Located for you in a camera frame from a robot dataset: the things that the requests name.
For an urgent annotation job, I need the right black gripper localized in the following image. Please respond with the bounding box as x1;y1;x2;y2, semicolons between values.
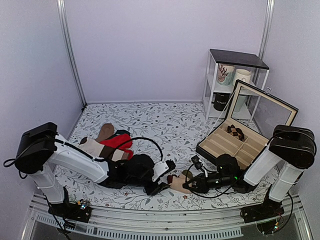
184;173;234;195

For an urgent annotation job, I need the beige striped ribbed sock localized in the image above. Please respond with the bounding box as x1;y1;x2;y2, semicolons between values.
166;170;193;194

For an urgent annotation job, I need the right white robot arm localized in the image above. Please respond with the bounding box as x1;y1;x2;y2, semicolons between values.
182;125;317;218

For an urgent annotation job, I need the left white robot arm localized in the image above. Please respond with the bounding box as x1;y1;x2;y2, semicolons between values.
3;122;176;217

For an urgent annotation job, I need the floral tablecloth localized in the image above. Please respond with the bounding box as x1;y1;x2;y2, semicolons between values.
54;103;278;211

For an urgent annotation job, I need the brown argyle rolled sock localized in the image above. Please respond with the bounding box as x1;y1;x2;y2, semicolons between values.
226;124;245;141

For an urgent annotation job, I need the red sock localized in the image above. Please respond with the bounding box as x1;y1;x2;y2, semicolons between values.
99;131;134;161

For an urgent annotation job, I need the dark green sock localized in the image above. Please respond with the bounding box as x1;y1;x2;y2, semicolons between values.
109;129;131;139

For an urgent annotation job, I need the tan brown sock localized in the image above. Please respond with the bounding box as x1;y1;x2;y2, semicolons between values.
95;123;115;143

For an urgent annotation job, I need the brown beige block sock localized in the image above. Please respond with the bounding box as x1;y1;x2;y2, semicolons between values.
78;137;132;162

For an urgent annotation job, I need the black compartment organizer box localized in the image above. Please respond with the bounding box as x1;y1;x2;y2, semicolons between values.
196;80;298;169

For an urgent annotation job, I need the black mug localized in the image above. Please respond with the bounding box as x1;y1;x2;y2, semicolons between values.
213;92;231;112

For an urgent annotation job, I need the pale green mug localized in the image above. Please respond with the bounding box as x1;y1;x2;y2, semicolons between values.
233;95;247;113

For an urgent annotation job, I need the floral pattern mug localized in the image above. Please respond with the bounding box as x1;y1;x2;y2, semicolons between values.
217;63;235;86

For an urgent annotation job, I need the cream white mug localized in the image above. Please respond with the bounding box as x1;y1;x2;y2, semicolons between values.
232;68;252;85

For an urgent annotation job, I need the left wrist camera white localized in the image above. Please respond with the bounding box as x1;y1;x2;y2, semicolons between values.
151;161;168;182

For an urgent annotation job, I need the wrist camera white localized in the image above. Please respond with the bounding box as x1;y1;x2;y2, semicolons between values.
151;161;168;182
191;155;208;178

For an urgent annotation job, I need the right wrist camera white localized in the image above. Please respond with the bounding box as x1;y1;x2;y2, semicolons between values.
191;155;208;178

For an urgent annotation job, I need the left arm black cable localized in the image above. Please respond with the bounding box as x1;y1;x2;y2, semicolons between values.
3;136;165;180

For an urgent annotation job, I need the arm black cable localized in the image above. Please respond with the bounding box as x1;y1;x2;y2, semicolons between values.
3;136;165;180
186;129;317;200

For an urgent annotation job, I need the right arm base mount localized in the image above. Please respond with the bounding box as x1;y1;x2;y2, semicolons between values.
240;193;294;236

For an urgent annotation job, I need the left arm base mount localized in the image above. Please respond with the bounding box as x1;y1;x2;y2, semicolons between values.
48;187;92;223

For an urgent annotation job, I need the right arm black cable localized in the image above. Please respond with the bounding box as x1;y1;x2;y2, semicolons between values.
186;129;317;200

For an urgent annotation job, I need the white frame glass shelf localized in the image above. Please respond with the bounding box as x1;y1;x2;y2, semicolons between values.
202;49;270;119

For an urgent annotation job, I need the aluminium front rail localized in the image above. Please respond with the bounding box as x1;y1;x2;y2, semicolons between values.
22;194;314;240

